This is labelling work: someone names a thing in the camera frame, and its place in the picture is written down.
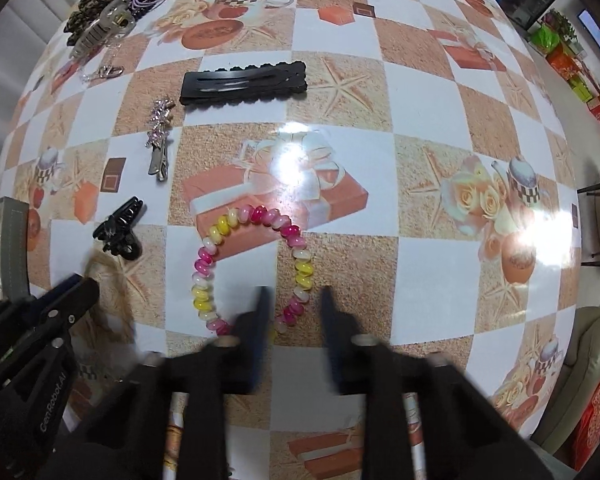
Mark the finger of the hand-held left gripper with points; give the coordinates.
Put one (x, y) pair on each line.
(67, 297)

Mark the checked printed tablecloth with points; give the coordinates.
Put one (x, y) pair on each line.
(430, 110)

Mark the beige sofa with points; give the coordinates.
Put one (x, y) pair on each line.
(580, 360)

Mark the black scalloped snap hair clip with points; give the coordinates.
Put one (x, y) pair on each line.
(280, 85)

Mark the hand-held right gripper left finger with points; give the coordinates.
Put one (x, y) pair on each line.
(261, 320)

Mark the leopard print scrunchie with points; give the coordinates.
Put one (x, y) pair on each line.
(87, 7)

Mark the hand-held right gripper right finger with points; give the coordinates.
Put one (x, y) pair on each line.
(330, 320)

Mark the silver rhinestone hair clip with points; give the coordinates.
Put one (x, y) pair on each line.
(159, 160)

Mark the pile of colourful boxes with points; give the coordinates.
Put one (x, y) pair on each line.
(570, 65)

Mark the grey jewelry tray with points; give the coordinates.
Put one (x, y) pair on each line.
(17, 240)

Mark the small black claw clip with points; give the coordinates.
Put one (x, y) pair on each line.
(117, 232)

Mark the silver claw clip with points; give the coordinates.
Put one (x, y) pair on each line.
(92, 35)

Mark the red printed bag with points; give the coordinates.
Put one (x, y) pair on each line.
(597, 420)

